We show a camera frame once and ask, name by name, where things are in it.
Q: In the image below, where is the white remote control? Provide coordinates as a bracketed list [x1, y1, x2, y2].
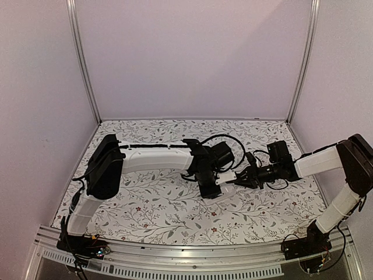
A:
[202, 185, 236, 206]

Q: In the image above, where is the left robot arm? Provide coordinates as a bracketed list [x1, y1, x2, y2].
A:
[61, 134, 237, 253]

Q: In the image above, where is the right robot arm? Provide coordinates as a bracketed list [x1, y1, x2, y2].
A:
[233, 134, 372, 254]

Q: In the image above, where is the floral patterned table mat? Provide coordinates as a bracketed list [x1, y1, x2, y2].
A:
[75, 120, 325, 246]

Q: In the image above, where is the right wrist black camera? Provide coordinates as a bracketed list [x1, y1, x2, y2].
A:
[245, 152, 257, 167]

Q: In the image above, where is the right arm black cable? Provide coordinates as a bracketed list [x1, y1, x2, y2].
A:
[252, 149, 289, 192]

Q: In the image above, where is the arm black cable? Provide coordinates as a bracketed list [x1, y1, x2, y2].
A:
[252, 149, 289, 192]
[180, 134, 245, 183]

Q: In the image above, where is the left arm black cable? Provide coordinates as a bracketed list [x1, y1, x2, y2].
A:
[180, 134, 245, 183]

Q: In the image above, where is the front aluminium rail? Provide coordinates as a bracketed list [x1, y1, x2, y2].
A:
[25, 226, 364, 279]

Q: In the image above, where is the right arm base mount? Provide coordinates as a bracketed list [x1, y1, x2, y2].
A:
[281, 225, 332, 274]

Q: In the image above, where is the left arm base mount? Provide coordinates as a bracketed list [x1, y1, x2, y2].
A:
[57, 225, 111, 260]

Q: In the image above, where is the right aluminium frame post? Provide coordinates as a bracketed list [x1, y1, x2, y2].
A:
[286, 0, 321, 125]

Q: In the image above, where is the aluminium frame post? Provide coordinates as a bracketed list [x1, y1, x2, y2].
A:
[286, 0, 321, 125]
[66, 0, 102, 125]

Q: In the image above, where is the left aluminium frame post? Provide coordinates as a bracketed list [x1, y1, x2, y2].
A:
[66, 0, 102, 125]

